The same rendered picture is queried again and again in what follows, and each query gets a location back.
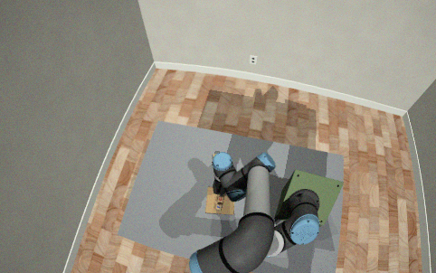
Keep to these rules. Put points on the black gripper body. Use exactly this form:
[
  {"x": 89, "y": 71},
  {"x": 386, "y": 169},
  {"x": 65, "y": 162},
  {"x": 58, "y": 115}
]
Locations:
[{"x": 217, "y": 185}]

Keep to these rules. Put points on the tan flat mat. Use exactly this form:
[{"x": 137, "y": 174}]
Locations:
[{"x": 211, "y": 201}]

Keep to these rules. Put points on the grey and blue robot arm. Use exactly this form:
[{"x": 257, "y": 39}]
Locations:
[{"x": 244, "y": 249}]

